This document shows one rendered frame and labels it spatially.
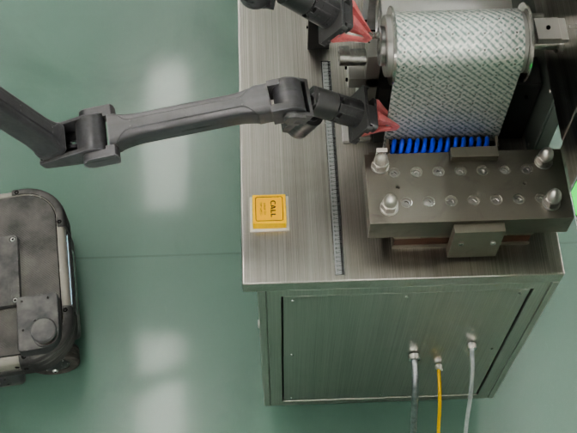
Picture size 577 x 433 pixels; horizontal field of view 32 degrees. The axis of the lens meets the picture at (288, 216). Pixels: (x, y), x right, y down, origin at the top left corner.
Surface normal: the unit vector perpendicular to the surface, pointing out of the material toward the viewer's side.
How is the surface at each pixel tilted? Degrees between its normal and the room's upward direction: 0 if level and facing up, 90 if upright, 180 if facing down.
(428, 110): 90
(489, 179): 0
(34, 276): 0
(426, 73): 90
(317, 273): 0
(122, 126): 11
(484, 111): 90
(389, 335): 90
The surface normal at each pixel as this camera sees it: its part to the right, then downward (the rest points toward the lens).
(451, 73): 0.04, 0.88
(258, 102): -0.11, -0.33
